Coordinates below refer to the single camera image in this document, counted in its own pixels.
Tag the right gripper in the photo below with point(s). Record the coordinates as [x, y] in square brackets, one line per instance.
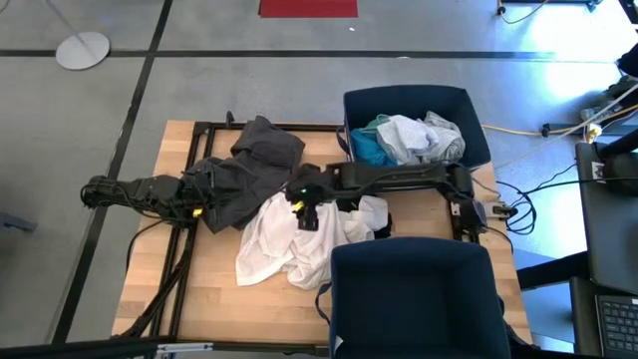
[311, 187]

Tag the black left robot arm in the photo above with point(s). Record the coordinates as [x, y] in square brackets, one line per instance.
[144, 189]

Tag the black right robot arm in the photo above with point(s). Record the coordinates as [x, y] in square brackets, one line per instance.
[394, 177]

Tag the black desk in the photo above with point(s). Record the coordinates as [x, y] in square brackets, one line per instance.
[610, 234]

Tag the black keyboard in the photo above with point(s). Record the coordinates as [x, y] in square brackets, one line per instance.
[620, 324]

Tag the dark grey garment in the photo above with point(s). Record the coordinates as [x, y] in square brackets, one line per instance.
[249, 169]

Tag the mint teal garment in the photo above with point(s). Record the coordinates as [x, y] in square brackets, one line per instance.
[376, 121]

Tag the navy white striped fabric basket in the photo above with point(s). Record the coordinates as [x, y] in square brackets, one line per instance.
[414, 100]
[414, 299]

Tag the white cotton garment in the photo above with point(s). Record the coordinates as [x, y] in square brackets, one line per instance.
[369, 212]

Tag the black garment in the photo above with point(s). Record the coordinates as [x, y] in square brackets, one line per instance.
[385, 232]

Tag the light grey white garment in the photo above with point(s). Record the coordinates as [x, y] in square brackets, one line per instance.
[406, 137]

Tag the red floor mat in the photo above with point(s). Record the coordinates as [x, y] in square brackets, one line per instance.
[308, 8]

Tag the blue garment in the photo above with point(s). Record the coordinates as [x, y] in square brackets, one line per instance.
[369, 147]

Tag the grey round floor stand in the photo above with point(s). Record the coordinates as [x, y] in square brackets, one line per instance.
[82, 50]

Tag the white mesh garment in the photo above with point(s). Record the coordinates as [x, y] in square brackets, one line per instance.
[279, 249]

